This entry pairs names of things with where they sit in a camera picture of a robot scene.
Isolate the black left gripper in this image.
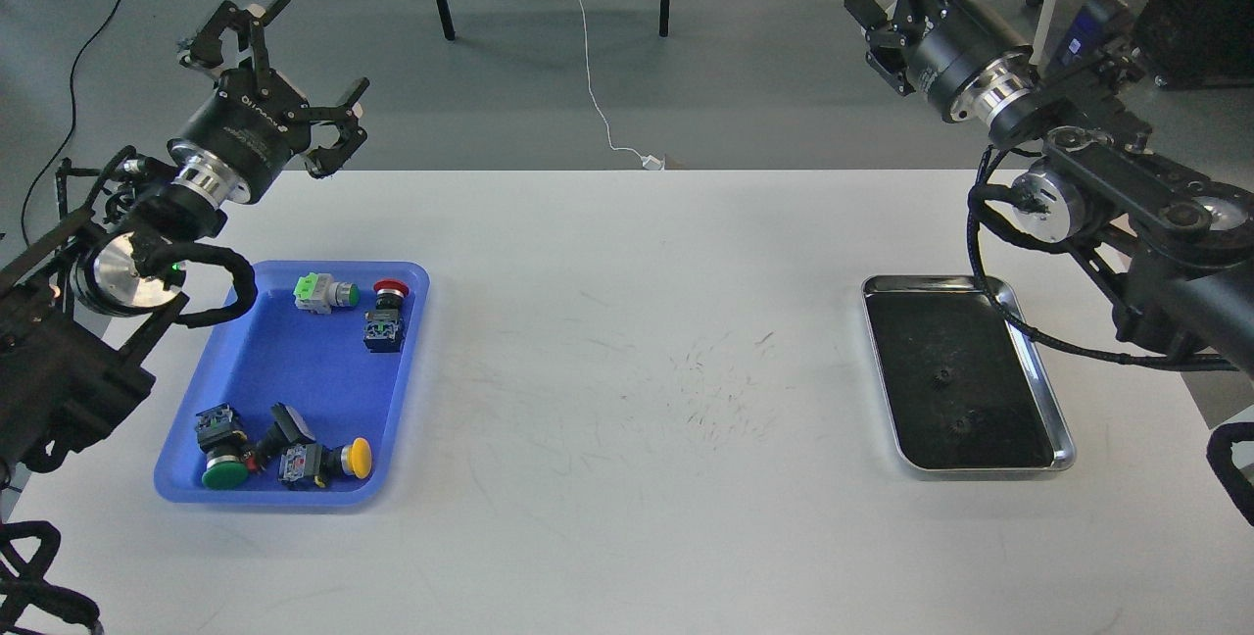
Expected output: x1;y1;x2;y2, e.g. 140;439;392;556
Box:
167;0;370;205

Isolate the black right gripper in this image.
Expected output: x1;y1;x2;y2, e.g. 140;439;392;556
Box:
844;0;1035;124

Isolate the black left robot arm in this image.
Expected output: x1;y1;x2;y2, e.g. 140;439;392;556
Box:
1;0;370;488

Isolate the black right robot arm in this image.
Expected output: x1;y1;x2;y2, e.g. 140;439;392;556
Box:
844;0;1253;374

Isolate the blue plastic tray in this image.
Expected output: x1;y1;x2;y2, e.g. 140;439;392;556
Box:
154;260;430;511

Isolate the silver metal tray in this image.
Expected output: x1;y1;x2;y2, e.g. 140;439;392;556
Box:
861;274;1076;479

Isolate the black cabinet on casters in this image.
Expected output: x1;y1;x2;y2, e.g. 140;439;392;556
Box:
1134;0;1253;90

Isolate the green push button switch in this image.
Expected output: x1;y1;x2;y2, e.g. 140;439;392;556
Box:
293;272;362;315

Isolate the red push button switch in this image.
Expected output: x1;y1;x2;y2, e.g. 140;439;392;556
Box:
362;279;410;354

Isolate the white cable on floor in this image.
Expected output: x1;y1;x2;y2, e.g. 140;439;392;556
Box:
566;0;667;171

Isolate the black selector switch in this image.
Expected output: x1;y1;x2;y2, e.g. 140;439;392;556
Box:
255;403;316;466

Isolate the green mushroom button switch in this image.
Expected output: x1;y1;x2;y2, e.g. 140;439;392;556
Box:
194;403;251;489

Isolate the yellow push button switch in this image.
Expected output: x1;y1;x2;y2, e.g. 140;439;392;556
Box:
277;437;372;489

